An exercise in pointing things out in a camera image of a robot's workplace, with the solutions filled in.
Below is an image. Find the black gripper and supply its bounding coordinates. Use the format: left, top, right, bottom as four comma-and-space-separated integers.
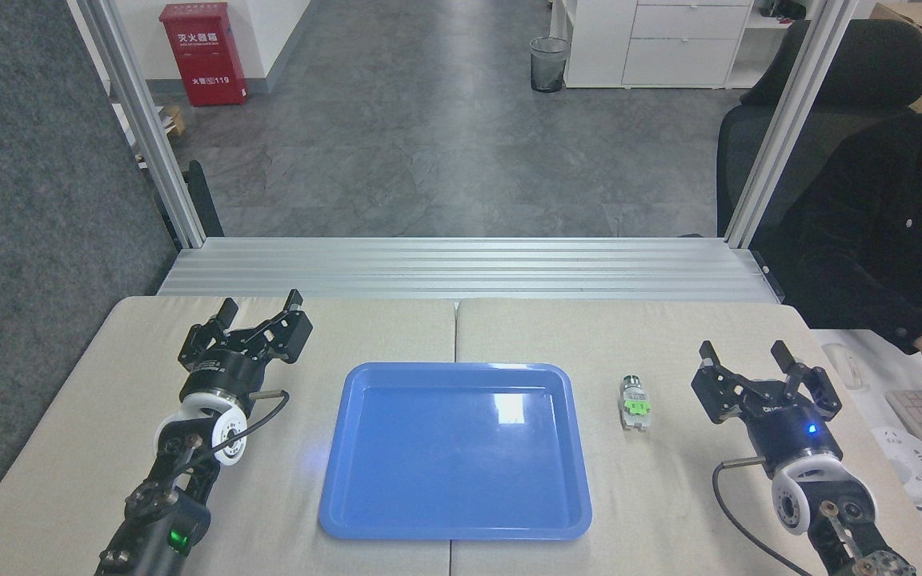
691, 341, 844, 474
178, 290, 314, 401

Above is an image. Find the switch part with green clip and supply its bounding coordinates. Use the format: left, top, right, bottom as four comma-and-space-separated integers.
619, 373, 653, 434

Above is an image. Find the blue plastic tray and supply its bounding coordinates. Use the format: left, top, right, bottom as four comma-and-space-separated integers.
318, 362, 594, 542

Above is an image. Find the white computer mouse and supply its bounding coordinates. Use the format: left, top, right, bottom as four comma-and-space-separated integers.
820, 343, 863, 391

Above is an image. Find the white power strip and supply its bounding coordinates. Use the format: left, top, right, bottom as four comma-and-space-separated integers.
870, 425, 922, 504

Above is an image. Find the person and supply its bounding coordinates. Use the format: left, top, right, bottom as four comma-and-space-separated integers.
752, 102, 922, 357

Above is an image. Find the red fire extinguisher box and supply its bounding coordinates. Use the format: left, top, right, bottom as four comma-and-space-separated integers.
159, 2, 250, 108

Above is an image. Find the black office chair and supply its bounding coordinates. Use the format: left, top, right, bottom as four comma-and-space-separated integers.
716, 19, 922, 241

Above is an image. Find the white drawer cabinet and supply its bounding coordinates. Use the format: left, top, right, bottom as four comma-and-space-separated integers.
549, 0, 758, 90

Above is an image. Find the grey mesh waste bin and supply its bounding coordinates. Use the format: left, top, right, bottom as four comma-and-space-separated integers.
530, 36, 571, 94

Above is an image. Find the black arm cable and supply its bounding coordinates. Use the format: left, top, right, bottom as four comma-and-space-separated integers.
711, 455, 816, 576
187, 389, 292, 474

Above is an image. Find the black frame foot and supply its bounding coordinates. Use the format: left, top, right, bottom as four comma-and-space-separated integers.
182, 160, 226, 239

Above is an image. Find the silver aluminium post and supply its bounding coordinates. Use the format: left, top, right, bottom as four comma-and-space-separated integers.
69, 0, 207, 250
723, 0, 861, 250

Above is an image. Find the silver aluminium rail platform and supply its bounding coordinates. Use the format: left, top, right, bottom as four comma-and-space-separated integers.
156, 237, 784, 304

